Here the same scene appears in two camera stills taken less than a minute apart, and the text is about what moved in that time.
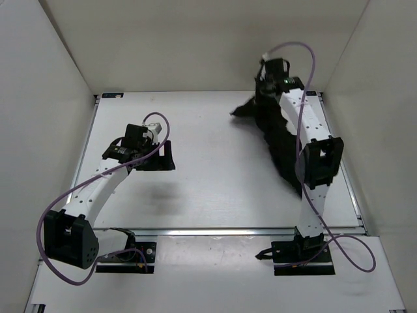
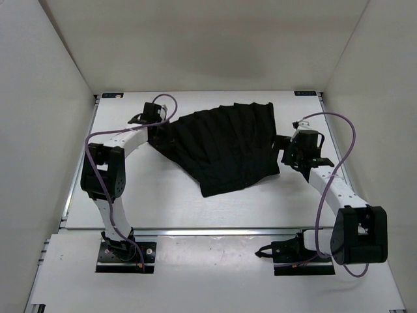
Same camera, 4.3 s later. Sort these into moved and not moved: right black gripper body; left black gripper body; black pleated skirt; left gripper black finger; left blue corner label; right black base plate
Moved: black pleated skirt; left black gripper body; right black gripper body; left gripper black finger
Not moved: right black base plate; left blue corner label
